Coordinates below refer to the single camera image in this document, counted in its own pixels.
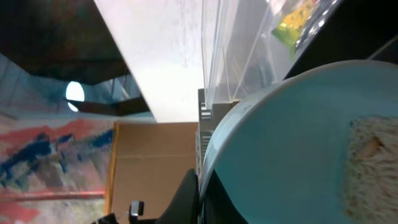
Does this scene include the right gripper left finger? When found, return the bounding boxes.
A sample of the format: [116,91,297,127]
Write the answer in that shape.
[155,169,199,224]

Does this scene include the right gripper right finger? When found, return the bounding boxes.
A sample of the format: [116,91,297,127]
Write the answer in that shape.
[203,170,248,224]

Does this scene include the light blue bowl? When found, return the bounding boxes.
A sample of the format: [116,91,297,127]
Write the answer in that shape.
[200,60,397,223]

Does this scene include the rice and food scraps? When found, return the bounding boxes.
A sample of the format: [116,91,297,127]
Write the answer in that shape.
[341,116,397,224]

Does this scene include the green yellow snack wrapper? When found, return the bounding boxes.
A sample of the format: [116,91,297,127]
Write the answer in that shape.
[271,0,316,54]

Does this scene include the cardboard box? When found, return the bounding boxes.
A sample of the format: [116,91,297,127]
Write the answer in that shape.
[104,123,198,223]

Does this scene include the clear plastic bin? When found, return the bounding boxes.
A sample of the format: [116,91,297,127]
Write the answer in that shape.
[201,0,339,110]

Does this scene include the black tray bin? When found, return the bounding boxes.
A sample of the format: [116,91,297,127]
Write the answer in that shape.
[285,0,397,79]

